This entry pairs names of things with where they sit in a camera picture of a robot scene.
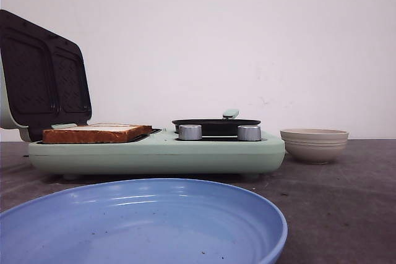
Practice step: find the blue plate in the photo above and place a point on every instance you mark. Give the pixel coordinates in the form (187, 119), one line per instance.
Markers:
(145, 221)

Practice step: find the right silver control knob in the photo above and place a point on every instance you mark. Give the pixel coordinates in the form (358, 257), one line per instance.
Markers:
(249, 133)

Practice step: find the mint green breakfast maker base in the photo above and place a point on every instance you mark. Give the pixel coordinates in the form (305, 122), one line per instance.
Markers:
(161, 152)

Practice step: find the breakfast maker hinged lid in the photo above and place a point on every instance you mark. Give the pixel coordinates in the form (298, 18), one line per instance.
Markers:
(43, 79)

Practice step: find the white bread slice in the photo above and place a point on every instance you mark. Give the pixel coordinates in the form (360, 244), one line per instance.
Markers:
(119, 127)
(82, 134)

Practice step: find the silver control knob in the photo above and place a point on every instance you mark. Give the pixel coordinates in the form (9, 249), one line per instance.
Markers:
(249, 133)
(190, 132)

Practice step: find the left silver control knob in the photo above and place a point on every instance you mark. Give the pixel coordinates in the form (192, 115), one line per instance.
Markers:
(190, 132)

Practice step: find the black frying pan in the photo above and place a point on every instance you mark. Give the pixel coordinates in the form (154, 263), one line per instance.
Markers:
(226, 126)

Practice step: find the beige ribbed bowl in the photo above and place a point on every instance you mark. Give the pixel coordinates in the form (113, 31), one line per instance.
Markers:
(317, 146)

